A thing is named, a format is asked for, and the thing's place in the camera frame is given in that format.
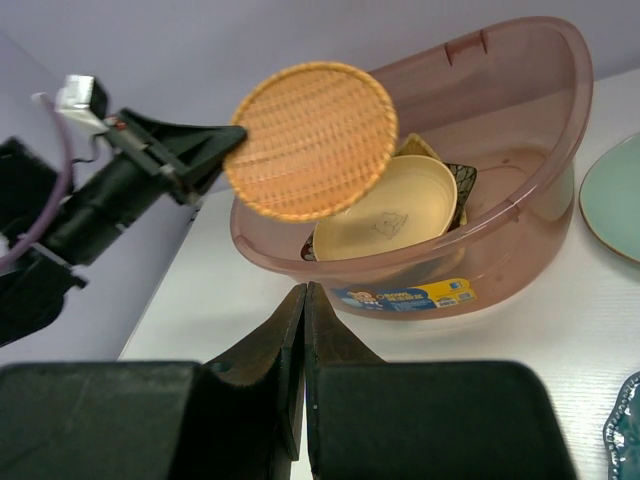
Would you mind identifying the teal scalloped plate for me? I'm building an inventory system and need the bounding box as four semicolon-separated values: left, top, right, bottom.
602;372;640;480

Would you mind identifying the yellow round plate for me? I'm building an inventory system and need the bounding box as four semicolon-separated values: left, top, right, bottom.
312;153;459;264

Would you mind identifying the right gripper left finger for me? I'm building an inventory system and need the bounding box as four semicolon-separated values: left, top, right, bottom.
206;284;306;479

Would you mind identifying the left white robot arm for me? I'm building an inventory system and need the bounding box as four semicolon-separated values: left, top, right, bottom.
1;109;248;345

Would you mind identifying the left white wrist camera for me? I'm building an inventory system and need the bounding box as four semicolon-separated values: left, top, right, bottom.
55;74;109;135

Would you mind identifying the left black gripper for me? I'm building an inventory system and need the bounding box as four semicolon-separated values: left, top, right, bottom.
44;108;248;265

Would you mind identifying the pink translucent plastic bin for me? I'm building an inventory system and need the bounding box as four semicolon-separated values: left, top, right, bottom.
230;16;593;320

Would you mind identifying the round woven basket plate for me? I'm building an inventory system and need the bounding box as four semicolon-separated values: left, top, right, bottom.
224;61;399;223

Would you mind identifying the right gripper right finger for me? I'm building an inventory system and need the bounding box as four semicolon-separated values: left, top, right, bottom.
304;282;385;479

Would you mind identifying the fan-shaped woven plate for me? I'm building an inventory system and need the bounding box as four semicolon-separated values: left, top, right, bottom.
395;133;443;162

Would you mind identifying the light green floral plate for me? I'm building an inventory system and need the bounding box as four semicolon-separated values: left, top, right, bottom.
579;133;639;264

